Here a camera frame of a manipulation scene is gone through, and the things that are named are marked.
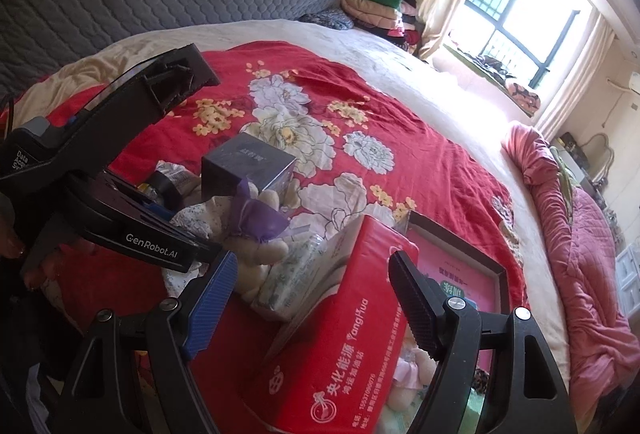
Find floral folded blanket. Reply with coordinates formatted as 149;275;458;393
505;77;542;115

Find pink plush bear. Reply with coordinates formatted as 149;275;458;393
392;329;438;415

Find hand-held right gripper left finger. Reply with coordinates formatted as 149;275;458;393
60;250;240;434

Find window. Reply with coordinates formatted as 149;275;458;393
462;0;583;90

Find green cloth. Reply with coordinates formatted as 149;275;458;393
550;144;576;210

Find cream bedsheet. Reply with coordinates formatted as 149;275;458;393
20;17;571;395

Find white floral cloth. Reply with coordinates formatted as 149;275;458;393
162;199;361;322

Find silver snack packet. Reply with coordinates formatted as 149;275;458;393
155;159;201;185

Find dark clothes pile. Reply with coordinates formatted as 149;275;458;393
450;44;516;80

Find white drawer cabinet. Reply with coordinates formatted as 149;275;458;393
615;244;640;320

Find person's left hand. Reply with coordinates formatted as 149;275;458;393
0;193;67;291

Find dark patterned pillow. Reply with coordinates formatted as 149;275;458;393
300;9;353;31

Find pink quilt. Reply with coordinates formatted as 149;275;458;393
501;121;640;385

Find arched silver mirror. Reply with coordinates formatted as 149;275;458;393
582;131;616;180

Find red tissue box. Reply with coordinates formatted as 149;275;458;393
240;214;426;434

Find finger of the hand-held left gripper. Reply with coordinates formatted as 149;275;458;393
62;168;224;273
70;43;222;172

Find blue box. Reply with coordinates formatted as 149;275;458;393
201;133;297;205

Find cream plush toy purple ribbon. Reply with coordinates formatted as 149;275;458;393
200;179;301;302

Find red floral blanket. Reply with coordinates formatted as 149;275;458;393
0;40;526;345

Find leopard print cloth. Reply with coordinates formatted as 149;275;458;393
470;366;493;397

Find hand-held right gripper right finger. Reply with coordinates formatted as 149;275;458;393
387;250;578;434

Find stack of folded blankets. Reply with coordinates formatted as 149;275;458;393
340;0;426;50

